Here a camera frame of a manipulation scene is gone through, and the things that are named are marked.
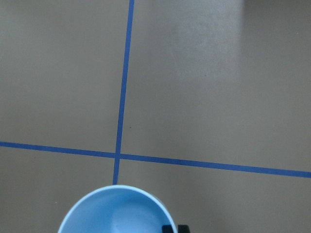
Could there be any light blue cup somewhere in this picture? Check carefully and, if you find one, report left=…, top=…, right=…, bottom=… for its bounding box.
left=58, top=185, right=178, bottom=233

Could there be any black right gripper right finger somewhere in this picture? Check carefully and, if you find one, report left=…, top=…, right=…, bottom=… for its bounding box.
left=178, top=225, right=190, bottom=233

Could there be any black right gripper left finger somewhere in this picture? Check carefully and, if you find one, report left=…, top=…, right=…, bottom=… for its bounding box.
left=162, top=225, right=173, bottom=233

